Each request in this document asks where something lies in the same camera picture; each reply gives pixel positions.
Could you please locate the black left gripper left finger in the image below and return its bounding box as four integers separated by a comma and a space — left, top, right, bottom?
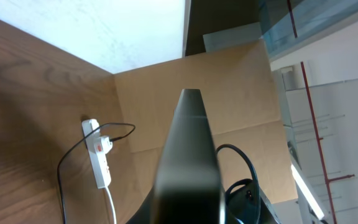
126, 188, 154, 224

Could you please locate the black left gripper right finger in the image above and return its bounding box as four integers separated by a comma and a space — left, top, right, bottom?
219, 184, 244, 224

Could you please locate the black USB charging cable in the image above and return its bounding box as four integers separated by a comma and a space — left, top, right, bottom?
56, 122, 137, 224

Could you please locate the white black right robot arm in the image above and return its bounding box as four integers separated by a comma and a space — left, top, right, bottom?
225, 179, 282, 224

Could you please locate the white USB charger adapter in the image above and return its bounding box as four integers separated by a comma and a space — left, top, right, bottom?
93, 136, 113, 154

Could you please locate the white power strip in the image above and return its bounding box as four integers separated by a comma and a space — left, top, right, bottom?
82, 119, 111, 189

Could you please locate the red pipe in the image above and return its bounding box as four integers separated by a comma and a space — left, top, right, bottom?
300, 60, 356, 224

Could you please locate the brown cardboard panel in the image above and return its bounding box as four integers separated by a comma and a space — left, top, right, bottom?
115, 40, 298, 203

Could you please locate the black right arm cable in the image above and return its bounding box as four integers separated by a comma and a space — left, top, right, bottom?
215, 143, 262, 224

